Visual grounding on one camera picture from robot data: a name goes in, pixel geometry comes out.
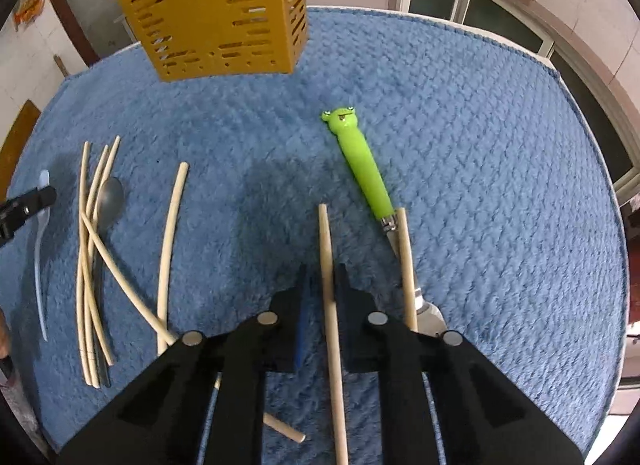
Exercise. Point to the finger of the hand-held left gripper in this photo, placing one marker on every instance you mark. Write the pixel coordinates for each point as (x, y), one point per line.
(30, 202)

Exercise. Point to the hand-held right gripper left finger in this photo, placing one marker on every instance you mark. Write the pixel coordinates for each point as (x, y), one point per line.
(301, 335)

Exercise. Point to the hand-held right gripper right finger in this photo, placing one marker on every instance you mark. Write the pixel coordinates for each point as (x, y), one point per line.
(350, 325)

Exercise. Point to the beige wooden chopstick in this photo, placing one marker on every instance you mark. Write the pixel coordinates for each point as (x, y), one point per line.
(406, 265)
(111, 157)
(99, 170)
(82, 185)
(169, 255)
(333, 345)
(125, 290)

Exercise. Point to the clear plastic spoon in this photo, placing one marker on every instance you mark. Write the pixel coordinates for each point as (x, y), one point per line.
(39, 265)

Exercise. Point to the yellow slotted cutlery holder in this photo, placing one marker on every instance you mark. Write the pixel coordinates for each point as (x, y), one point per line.
(225, 20)

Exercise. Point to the wooden stick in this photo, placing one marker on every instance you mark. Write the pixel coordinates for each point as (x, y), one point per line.
(60, 65)

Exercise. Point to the blue fleece blanket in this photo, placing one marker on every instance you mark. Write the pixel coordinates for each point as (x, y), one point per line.
(475, 170)

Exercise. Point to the brown door frame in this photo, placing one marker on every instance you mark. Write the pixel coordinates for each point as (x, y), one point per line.
(65, 15)

